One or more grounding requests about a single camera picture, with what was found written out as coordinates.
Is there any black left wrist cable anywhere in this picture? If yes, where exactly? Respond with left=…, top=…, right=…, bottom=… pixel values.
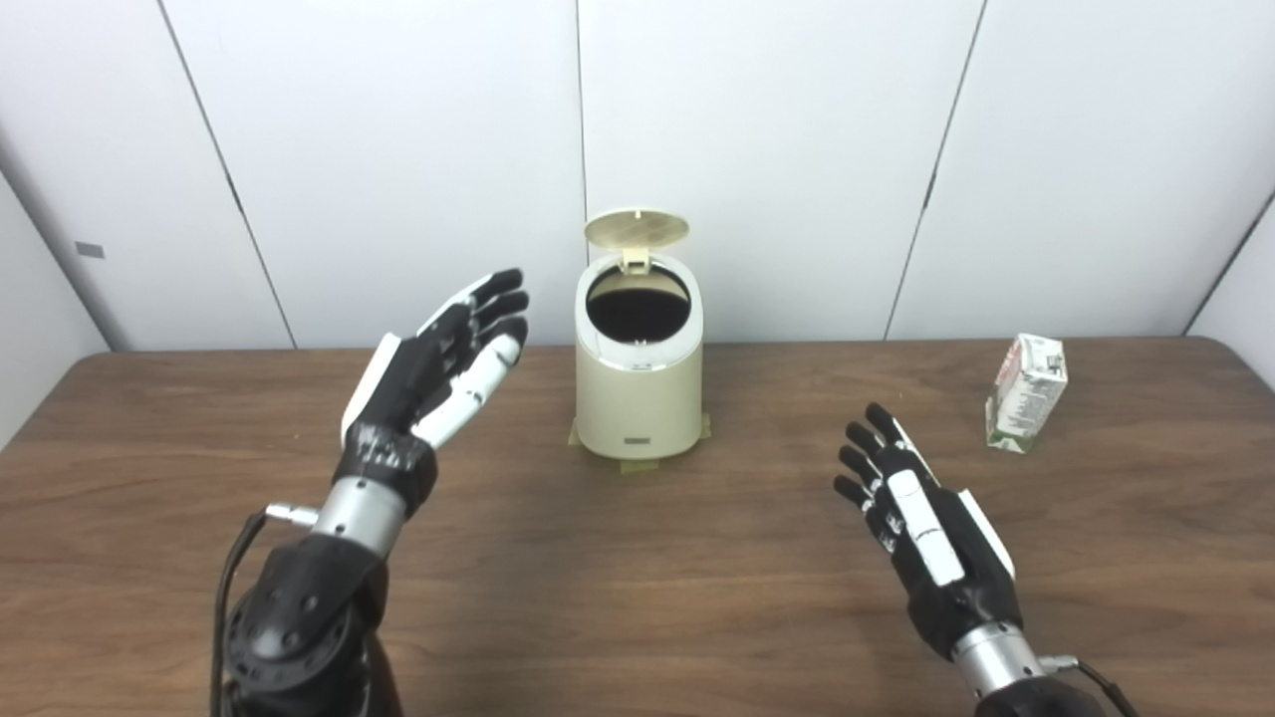
left=209, top=503, right=320, bottom=717

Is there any white green milk carton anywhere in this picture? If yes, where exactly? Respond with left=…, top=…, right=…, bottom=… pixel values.
left=985, top=334, right=1069, bottom=455

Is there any cream round bin lid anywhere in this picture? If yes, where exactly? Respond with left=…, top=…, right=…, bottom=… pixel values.
left=584, top=208, right=690, bottom=272

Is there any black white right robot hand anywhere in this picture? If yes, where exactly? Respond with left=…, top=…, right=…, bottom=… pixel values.
left=833, top=402, right=1025, bottom=663

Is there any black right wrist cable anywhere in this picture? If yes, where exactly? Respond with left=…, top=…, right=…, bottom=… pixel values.
left=1041, top=654, right=1142, bottom=717

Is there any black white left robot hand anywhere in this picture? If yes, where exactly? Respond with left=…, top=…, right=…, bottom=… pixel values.
left=332, top=268, right=531, bottom=519

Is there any cream-colored bin body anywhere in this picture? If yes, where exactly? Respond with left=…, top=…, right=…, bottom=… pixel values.
left=574, top=252, right=705, bottom=461

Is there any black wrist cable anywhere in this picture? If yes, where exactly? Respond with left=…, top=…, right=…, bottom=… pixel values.
left=209, top=503, right=320, bottom=717
left=1041, top=654, right=1142, bottom=717

